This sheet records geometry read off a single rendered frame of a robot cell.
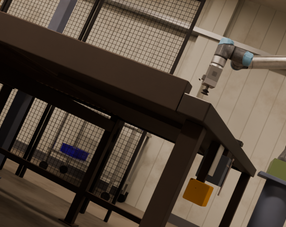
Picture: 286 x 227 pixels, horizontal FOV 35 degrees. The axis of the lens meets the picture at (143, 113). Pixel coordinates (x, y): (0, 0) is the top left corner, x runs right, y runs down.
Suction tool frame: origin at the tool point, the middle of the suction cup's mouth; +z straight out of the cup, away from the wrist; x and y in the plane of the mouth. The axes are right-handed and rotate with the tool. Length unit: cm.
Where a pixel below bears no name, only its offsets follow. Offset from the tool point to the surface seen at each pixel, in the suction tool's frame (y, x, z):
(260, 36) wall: -354, 94, -160
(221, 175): 60, 10, 37
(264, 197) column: 0, 51, 37
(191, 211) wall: -351, 101, 87
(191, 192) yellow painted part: 73, -1, 47
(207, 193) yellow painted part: 75, 3, 45
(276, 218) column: 5, 59, 44
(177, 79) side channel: 110, -26, 18
